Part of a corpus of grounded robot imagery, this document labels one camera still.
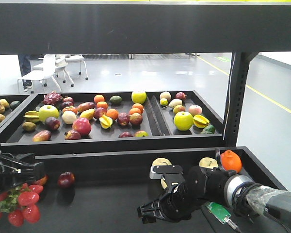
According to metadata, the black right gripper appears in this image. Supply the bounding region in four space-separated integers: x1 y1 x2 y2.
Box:
137 182 207 224

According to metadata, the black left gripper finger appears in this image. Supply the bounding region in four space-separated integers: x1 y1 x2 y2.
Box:
0 153 35 164
0 162 45 189

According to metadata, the red strawberry bunch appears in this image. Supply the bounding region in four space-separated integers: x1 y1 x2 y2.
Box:
0 183 44 227

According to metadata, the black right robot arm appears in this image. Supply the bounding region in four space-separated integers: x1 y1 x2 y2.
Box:
138 165 291 233

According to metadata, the red dragon fruit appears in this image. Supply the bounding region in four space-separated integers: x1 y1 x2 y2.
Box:
42 91 63 106

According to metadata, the black fruit display shelf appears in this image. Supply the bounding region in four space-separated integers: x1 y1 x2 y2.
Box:
0 0 291 233

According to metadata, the dark red apple left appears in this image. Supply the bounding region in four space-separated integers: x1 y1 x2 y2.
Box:
34 174 49 186

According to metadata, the dark red apple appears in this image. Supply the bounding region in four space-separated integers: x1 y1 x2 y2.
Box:
57 172 75 188
34 174 49 186

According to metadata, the pale pear centre lower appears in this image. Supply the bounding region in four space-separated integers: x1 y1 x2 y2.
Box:
161 179 178 189

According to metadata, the pale pear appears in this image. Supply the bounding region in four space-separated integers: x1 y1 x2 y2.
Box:
152 158 172 166
199 157 218 169
161 179 178 189

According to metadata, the pale pear centre upper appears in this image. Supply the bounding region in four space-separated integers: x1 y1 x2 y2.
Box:
152 158 172 166

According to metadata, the dark red apple right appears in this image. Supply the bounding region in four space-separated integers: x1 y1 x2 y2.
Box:
57 172 75 188

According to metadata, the green apple left tray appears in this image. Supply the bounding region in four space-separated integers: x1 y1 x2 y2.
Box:
38 104 59 122

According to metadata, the green apple tray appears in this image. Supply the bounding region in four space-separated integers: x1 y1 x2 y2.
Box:
38 104 59 122
174 111 193 131

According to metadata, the large red apple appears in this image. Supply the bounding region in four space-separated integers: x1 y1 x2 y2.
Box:
72 117 92 136

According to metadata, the pale pear right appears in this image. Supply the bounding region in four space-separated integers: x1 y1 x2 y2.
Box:
199 157 218 169

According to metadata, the orange tangerine with knob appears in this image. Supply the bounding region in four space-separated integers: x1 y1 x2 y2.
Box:
220 150 242 173

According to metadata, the yellow starfruit centre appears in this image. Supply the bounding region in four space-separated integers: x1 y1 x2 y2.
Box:
99 115 113 129

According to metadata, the person in dark clothes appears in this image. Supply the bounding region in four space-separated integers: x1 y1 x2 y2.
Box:
17 54 32 92

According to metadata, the green apple right tray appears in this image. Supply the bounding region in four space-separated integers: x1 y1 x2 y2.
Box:
174 111 193 131

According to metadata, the white plastic chair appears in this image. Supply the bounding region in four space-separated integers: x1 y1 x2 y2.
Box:
17 54 62 91

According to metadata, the yellow starfruit right tray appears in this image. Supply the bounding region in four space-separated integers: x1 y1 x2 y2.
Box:
193 115 210 129

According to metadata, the yellow green pomelo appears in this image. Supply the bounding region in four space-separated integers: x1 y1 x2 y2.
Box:
131 91 147 104

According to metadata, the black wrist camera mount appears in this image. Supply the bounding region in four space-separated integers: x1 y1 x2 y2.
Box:
149 165 184 193

